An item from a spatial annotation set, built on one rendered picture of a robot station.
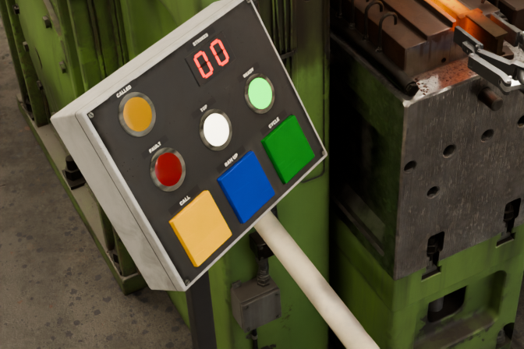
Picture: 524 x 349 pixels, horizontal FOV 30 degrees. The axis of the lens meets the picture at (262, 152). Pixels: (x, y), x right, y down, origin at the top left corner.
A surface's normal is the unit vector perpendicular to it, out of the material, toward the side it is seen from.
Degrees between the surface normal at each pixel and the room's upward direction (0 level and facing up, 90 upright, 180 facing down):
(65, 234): 0
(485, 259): 90
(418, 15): 0
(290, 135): 60
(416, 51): 90
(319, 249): 90
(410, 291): 90
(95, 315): 0
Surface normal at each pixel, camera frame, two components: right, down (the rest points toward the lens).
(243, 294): -0.04, -0.76
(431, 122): 0.47, 0.55
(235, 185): 0.67, -0.07
